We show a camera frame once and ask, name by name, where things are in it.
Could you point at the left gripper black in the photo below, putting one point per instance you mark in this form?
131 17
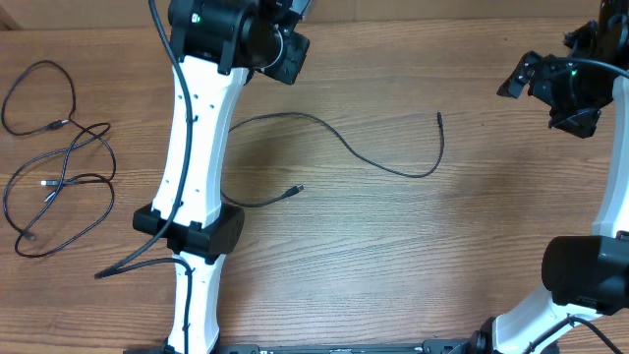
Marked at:
287 72

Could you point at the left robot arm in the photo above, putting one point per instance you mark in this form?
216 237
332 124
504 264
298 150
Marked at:
216 46

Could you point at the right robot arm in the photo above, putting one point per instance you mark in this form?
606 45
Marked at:
584 278

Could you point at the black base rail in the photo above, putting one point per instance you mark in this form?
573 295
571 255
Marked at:
429 346

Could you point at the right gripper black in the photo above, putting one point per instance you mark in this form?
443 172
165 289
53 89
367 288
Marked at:
584 124

